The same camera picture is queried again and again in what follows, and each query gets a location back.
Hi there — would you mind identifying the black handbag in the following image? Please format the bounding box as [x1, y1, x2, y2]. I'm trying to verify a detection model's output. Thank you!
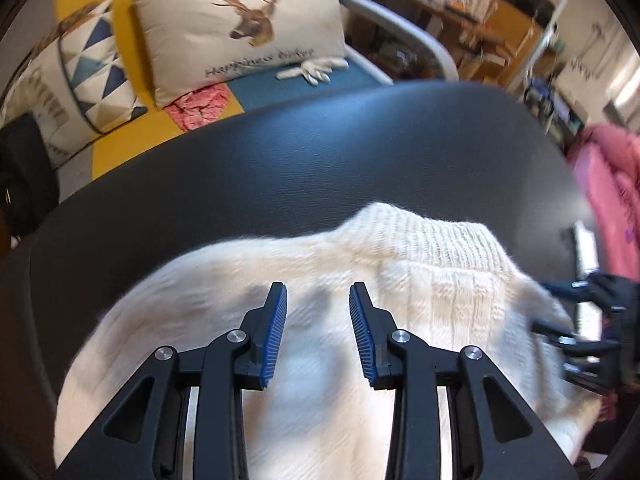
[0, 112, 61, 236]

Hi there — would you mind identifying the pink quilt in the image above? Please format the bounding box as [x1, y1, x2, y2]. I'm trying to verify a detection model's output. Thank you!
[570, 125, 640, 281]

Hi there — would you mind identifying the blue yellow grey sofa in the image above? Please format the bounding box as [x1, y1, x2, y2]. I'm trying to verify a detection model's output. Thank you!
[0, 0, 458, 201]

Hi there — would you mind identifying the white glove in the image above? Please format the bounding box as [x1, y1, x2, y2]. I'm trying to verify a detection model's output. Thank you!
[276, 55, 349, 88]

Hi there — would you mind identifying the white metal stand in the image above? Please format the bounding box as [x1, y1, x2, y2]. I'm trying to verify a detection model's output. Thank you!
[520, 0, 581, 101]

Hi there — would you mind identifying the blue metal frame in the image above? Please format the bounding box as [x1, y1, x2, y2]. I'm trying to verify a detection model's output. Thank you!
[525, 77, 571, 128]

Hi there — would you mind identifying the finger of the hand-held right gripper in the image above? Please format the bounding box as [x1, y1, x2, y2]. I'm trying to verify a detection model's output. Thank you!
[542, 279, 608, 306]
[531, 319, 608, 358]

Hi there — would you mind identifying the deer print pillow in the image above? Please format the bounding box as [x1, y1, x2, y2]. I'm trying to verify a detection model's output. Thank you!
[131, 0, 348, 111]

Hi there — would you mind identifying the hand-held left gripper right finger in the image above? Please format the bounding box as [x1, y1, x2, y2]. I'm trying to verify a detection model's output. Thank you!
[348, 281, 581, 480]

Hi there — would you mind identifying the pink knitted cloth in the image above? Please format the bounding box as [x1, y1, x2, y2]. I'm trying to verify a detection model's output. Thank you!
[165, 85, 231, 132]

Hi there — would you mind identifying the triangle pattern pillow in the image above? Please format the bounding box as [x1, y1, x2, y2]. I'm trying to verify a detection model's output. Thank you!
[0, 0, 149, 166]

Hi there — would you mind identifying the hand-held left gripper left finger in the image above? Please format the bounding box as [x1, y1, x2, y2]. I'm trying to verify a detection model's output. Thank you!
[56, 281, 289, 480]

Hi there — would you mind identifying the cream knit sweater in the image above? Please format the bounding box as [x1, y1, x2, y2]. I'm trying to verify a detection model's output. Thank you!
[52, 201, 603, 480]

